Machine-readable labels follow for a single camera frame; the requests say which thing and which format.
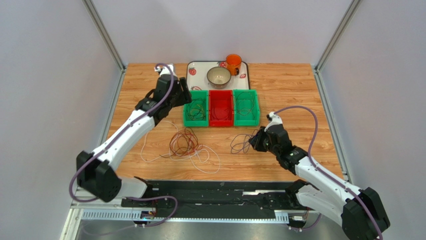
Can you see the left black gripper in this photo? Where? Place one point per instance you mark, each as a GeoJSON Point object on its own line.
{"type": "Point", "coordinates": [185, 96]}

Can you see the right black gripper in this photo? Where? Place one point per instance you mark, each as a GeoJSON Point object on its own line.
{"type": "Point", "coordinates": [260, 141]}

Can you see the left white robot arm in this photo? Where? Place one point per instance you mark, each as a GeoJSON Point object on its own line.
{"type": "Point", "coordinates": [96, 170]}

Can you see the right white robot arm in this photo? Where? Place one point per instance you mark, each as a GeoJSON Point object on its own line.
{"type": "Point", "coordinates": [359, 212]}

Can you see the left green plastic bin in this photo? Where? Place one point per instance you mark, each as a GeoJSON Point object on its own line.
{"type": "Point", "coordinates": [196, 113]}

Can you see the green plastic bin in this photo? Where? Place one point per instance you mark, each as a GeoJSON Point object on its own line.
{"type": "Point", "coordinates": [196, 113]}
{"type": "Point", "coordinates": [246, 108]}

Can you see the white strawberry tray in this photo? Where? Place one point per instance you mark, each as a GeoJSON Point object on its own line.
{"type": "Point", "coordinates": [197, 80]}

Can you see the right green plastic bin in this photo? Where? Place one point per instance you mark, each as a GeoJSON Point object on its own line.
{"type": "Point", "coordinates": [246, 108]}

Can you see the red plastic bin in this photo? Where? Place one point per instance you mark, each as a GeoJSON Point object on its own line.
{"type": "Point", "coordinates": [221, 108]}

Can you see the beige ceramic bowl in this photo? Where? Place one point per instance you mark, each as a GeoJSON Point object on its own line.
{"type": "Point", "coordinates": [218, 77]}

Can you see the orange mug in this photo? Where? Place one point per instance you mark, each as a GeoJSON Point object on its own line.
{"type": "Point", "coordinates": [233, 64]}

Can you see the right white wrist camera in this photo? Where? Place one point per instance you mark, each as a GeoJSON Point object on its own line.
{"type": "Point", "coordinates": [274, 122]}

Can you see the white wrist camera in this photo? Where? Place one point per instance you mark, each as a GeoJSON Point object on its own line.
{"type": "Point", "coordinates": [274, 122]}
{"type": "Point", "coordinates": [165, 69]}

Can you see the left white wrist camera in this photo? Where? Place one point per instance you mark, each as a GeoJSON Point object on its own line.
{"type": "Point", "coordinates": [165, 69]}

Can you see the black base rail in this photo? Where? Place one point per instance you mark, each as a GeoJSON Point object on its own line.
{"type": "Point", "coordinates": [217, 199]}

